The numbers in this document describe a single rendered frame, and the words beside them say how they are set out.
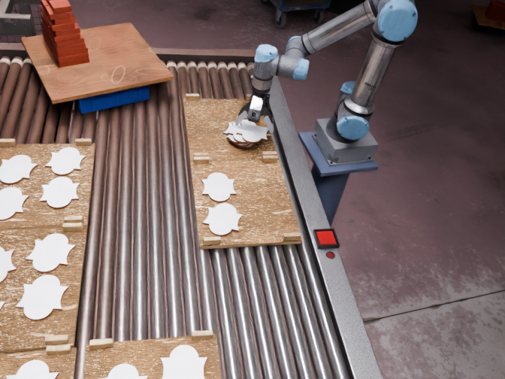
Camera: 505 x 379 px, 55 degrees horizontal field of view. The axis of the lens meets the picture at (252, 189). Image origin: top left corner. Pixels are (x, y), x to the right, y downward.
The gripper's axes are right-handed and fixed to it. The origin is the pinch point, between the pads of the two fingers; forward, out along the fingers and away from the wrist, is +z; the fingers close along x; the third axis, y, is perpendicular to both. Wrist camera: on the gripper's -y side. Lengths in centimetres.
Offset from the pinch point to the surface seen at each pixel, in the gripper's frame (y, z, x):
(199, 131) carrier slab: -0.4, 5.9, 22.0
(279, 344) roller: -83, 8, -26
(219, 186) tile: -30.0, 4.9, 5.8
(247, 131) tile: -1.4, -0.4, 2.2
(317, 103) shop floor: 181, 100, -28
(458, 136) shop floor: 179, 100, -141
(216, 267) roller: -63, 8, -2
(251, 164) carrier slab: -13.0, 5.9, -2.5
